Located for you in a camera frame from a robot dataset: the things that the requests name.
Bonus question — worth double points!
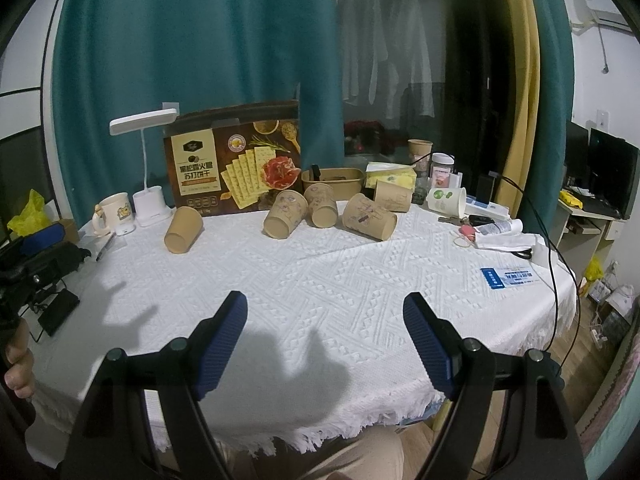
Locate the teal curtain left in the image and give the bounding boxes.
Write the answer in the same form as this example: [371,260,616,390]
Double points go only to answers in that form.
[52,0,344,222]

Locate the yellow plastic bag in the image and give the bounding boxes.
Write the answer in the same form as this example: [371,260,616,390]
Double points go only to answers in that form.
[8,188,52,237]

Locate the teal curtain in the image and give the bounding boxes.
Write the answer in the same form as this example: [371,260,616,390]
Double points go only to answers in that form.
[52,0,344,222]
[518,0,575,234]

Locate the black monitor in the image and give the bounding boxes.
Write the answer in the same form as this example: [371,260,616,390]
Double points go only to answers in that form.
[589,128,639,220]

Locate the floral brown paper cup left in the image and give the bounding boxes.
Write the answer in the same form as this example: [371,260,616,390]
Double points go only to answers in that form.
[262,190,308,240]

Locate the white cartoon mug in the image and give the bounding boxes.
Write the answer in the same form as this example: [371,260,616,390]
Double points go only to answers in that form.
[91,192,136,237]

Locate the white textured tablecloth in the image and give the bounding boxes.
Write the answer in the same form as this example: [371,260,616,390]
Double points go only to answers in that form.
[32,207,576,452]

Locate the yellow curtain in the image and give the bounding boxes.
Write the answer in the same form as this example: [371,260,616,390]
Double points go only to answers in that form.
[502,0,540,190]

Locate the white air conditioner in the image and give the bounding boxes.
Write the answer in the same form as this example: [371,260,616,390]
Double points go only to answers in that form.
[570,0,632,35]

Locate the white desk lamp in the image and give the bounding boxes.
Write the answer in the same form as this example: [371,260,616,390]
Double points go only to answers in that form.
[108,107,178,228]

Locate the teal curtain right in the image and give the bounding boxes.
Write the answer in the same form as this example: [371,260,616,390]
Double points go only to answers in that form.
[518,0,575,234]

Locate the floral brown paper cup right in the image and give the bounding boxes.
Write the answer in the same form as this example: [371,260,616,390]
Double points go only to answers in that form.
[342,193,397,242]

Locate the brown paper bowl tray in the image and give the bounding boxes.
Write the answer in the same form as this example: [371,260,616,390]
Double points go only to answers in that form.
[320,167,366,202]

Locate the brown paper cup behind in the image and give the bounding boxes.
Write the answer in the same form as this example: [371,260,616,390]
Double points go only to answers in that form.
[374,180,413,214]

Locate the floral brown paper cup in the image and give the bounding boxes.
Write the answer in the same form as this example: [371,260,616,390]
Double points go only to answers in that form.
[342,193,397,242]
[262,190,308,240]
[304,182,338,229]

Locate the yellow tissue pack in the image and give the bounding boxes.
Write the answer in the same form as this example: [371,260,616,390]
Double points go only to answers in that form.
[364,162,416,191]

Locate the white tube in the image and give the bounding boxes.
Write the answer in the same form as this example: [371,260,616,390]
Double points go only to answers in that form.
[475,219,523,236]

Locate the pink labelled jar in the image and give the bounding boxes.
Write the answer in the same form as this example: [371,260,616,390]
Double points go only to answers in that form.
[431,152,454,188]

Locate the brown cracker box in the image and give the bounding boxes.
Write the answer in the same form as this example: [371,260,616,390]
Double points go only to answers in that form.
[164,100,303,217]

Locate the floral brown paper cup middle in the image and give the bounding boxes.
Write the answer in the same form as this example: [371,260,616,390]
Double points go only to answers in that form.
[304,182,338,229]

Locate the white green-logo paper cup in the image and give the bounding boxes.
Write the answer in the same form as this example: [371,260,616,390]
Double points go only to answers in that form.
[426,188,466,219]

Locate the upright brown cup far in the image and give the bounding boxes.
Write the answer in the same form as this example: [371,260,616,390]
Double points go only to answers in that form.
[408,139,433,166]

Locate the blue white card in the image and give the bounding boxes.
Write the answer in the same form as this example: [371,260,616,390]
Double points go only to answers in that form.
[480,266,540,290]

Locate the person's left hand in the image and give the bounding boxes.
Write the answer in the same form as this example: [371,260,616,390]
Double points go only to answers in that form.
[4,318,35,399]

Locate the black cable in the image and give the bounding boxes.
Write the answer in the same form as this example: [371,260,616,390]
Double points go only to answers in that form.
[491,173,584,376]

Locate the plain brown paper cup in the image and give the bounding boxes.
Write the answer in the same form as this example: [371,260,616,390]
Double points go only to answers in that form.
[164,206,204,254]

